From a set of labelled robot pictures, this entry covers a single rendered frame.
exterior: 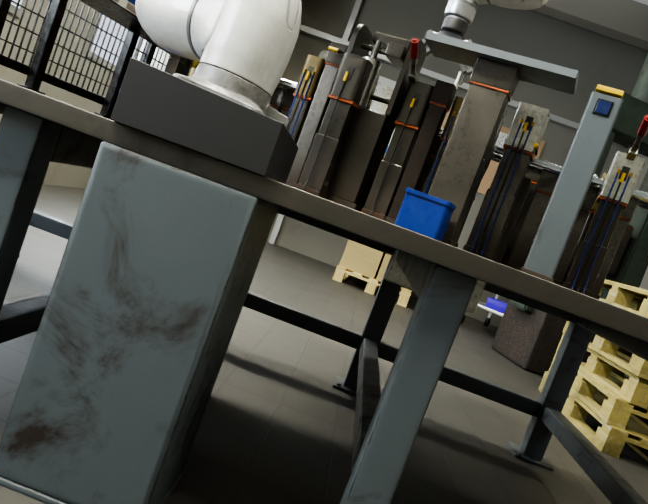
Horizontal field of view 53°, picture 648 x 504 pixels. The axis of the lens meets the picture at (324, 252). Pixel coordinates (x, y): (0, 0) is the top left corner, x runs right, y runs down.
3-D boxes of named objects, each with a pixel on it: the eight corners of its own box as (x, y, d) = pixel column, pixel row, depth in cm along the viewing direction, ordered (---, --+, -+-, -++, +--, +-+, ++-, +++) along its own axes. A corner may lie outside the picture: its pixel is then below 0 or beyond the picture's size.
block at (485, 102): (454, 246, 166) (520, 76, 162) (450, 245, 158) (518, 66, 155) (417, 233, 169) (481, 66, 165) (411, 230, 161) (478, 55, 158)
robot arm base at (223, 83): (278, 125, 120) (290, 97, 120) (168, 77, 121) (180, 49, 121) (289, 141, 138) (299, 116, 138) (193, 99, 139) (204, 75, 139)
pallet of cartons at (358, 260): (408, 295, 743) (431, 235, 737) (415, 311, 624) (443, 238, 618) (337, 269, 747) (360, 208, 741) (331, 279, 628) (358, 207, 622)
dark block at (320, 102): (304, 191, 192) (355, 53, 188) (296, 188, 185) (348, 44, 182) (289, 185, 193) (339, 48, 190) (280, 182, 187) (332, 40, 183)
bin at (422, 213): (443, 242, 157) (457, 207, 156) (436, 240, 148) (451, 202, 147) (401, 226, 160) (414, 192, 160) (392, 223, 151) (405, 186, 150)
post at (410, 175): (404, 228, 181) (457, 89, 177) (401, 226, 176) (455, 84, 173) (388, 222, 182) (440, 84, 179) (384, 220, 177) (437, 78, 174)
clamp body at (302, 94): (291, 187, 196) (334, 68, 193) (276, 182, 186) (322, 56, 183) (272, 180, 198) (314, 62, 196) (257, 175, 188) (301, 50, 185)
